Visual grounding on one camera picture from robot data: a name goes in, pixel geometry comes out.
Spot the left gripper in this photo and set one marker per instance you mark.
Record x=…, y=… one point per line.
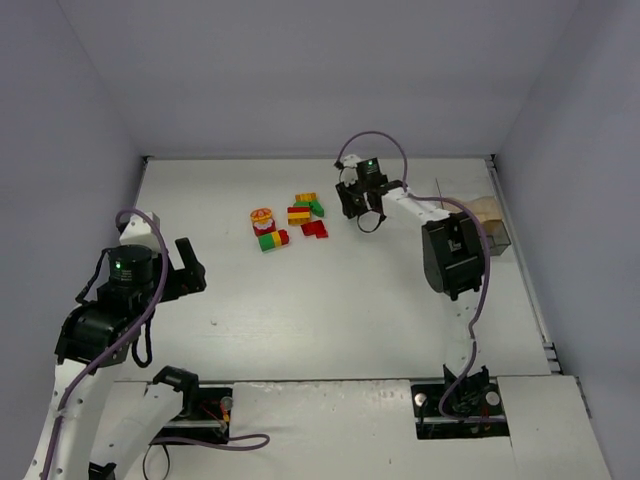
x=181, y=279

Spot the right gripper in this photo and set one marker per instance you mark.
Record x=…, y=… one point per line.
x=360, y=195

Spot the green arch lego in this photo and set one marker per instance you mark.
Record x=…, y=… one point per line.
x=314, y=206

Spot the yellow striped lego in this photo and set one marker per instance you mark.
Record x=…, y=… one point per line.
x=306, y=197

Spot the red stepped lego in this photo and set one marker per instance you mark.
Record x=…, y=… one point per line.
x=315, y=228

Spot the yellow round printed lego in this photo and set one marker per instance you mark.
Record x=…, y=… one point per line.
x=261, y=215

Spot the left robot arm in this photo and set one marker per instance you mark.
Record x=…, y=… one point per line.
x=95, y=340

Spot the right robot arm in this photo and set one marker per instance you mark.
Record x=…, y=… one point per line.
x=457, y=266

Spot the red round flower lego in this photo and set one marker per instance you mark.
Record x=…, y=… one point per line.
x=264, y=227

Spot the green yellow red lego stack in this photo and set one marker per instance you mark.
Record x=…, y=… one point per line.
x=273, y=240

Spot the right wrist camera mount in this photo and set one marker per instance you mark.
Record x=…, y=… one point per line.
x=347, y=162

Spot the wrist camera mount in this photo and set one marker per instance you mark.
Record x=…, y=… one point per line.
x=139, y=232
x=347, y=162

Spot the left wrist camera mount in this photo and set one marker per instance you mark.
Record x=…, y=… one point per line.
x=139, y=232

